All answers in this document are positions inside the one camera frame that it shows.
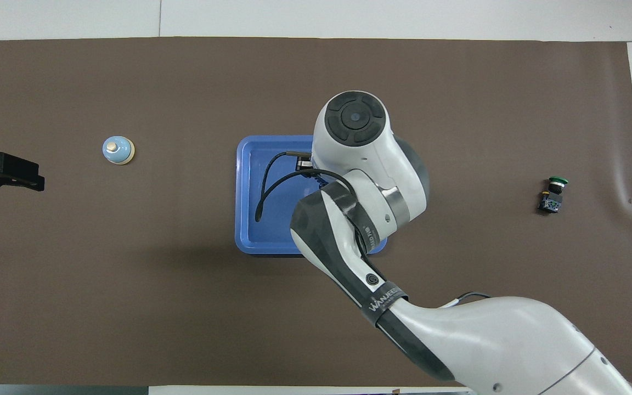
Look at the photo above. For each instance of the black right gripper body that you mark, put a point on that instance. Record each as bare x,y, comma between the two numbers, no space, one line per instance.
305,163

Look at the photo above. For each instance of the light blue service bell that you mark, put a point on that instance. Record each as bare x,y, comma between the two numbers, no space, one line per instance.
118,151

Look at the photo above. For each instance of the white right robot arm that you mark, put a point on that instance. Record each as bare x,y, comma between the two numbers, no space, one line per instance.
486,340

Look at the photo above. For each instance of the green push button switch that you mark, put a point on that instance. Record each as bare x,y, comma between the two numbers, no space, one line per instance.
551,204

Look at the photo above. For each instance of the blue plastic tray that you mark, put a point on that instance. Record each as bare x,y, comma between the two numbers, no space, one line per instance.
247,192

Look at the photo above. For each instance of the brown table mat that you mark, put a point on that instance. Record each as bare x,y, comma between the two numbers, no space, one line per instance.
129,302

